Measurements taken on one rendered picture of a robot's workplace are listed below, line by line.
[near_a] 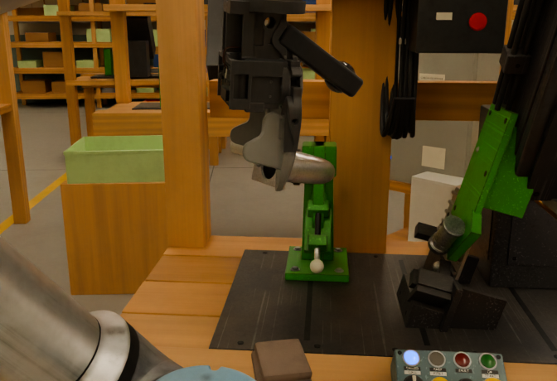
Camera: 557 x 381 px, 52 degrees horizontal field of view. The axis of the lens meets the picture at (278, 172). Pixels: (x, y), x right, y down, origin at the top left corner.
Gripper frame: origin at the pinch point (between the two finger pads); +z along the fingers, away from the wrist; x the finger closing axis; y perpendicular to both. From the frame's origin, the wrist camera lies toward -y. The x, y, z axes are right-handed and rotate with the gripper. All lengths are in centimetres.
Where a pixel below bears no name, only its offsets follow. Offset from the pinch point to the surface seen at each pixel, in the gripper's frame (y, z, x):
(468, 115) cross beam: -62, 6, -50
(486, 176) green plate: -38.0, 5.6, -10.0
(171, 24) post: 5, -10, -69
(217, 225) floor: -56, 155, -308
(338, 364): -13.3, 33.2, -4.1
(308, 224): -20, 26, -38
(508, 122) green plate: -39.8, -3.4, -9.9
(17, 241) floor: 78, 161, -316
